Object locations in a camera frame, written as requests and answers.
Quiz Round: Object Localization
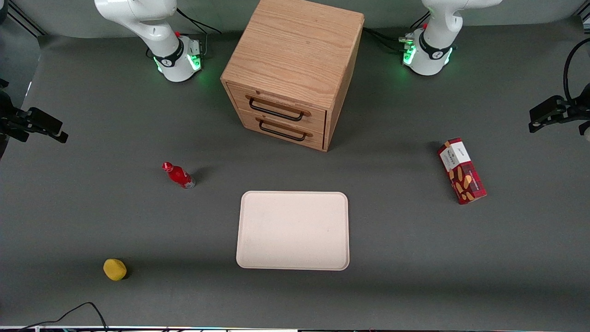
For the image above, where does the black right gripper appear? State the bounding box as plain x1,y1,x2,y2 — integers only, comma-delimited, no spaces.
0,78,69,143

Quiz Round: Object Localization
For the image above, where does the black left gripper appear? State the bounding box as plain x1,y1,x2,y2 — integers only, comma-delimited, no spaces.
529,95,590,134

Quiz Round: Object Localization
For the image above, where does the red tartan cookie box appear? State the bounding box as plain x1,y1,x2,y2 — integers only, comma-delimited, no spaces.
437,137,487,205

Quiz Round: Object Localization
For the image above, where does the beige plastic tray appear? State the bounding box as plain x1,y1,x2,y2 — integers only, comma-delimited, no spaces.
236,190,350,271

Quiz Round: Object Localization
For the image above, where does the red soda bottle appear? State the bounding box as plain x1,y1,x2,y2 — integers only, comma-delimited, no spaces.
162,161,196,190

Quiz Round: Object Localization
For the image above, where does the wooden drawer with notch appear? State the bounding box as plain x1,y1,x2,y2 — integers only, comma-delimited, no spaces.
227,83,327,135

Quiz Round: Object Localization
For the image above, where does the plain wooden drawer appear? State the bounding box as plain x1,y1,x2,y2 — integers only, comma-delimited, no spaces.
239,110,325,151

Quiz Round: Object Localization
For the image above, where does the light wooden drawer cabinet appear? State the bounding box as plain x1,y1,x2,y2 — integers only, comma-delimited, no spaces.
220,0,365,152

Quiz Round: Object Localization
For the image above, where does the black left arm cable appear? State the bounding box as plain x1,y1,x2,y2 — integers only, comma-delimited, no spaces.
563,38,590,104

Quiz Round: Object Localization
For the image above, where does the black left base cable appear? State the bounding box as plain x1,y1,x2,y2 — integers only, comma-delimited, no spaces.
363,12,431,52

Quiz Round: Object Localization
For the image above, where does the black base cable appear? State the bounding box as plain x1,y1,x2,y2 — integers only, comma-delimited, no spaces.
177,7,223,56
363,12,431,52

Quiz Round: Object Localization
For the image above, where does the black right base cable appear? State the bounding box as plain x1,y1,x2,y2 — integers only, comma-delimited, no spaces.
177,7,223,56

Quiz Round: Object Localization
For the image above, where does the black table edge cable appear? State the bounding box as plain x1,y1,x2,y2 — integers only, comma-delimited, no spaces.
18,302,109,332

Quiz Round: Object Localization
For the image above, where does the black metal drawer handle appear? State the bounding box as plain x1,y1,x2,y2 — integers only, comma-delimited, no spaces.
246,95,312,122
256,118,313,142

